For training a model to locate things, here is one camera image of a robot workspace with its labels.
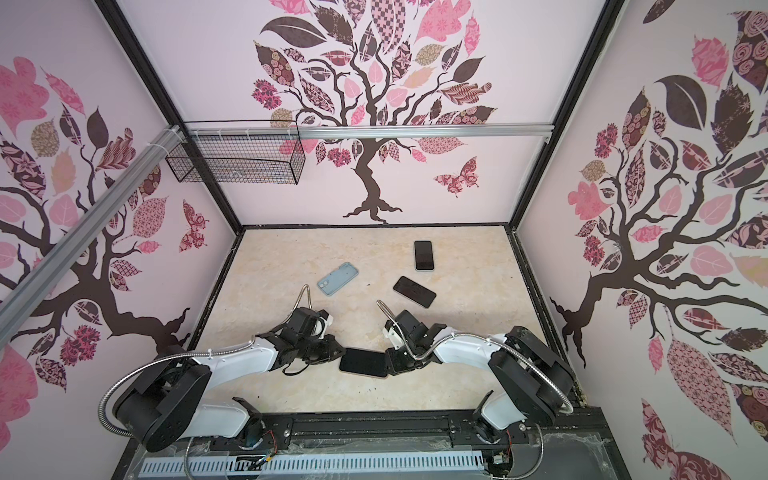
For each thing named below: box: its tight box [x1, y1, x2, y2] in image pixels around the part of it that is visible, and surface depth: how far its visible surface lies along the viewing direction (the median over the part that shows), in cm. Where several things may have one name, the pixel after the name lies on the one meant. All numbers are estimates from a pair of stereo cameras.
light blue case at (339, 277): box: [317, 262, 359, 296], surface depth 106 cm
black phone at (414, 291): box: [393, 276, 437, 308], surface depth 102 cm
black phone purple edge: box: [339, 348, 388, 377], surface depth 85 cm
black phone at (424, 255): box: [414, 240, 435, 270], surface depth 113 cm
